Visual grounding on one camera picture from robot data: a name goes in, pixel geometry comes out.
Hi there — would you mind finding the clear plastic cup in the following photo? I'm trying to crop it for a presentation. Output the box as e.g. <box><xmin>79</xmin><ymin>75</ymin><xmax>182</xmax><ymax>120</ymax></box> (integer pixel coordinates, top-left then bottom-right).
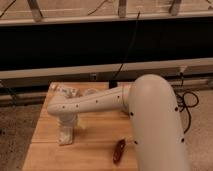
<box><xmin>83</xmin><ymin>88</ymin><xmax>99</xmax><ymax>96</ymax></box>

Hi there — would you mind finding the black floor cable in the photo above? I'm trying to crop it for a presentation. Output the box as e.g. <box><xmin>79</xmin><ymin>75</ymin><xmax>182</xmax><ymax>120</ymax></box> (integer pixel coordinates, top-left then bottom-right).
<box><xmin>175</xmin><ymin>89</ymin><xmax>200</xmax><ymax>134</ymax></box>

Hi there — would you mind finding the white wrapped packet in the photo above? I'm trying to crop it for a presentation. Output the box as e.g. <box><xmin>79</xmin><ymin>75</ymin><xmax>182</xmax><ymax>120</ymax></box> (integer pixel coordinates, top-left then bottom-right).
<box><xmin>50</xmin><ymin>84</ymin><xmax>79</xmax><ymax>98</ymax></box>

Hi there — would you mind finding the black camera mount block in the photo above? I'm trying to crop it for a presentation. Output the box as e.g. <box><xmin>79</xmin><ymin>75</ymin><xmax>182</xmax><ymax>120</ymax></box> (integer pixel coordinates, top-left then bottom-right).
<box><xmin>108</xmin><ymin>80</ymin><xmax>118</xmax><ymax>89</ymax></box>

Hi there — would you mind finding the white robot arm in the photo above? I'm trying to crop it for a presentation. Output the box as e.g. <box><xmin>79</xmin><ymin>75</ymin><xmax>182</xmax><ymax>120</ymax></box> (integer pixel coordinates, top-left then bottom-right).
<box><xmin>47</xmin><ymin>74</ymin><xmax>190</xmax><ymax>171</ymax></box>

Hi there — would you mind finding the brown chocolate bar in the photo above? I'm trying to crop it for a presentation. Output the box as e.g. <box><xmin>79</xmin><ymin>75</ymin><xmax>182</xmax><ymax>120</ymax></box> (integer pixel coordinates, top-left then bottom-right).
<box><xmin>113</xmin><ymin>139</ymin><xmax>126</xmax><ymax>164</ymax></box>

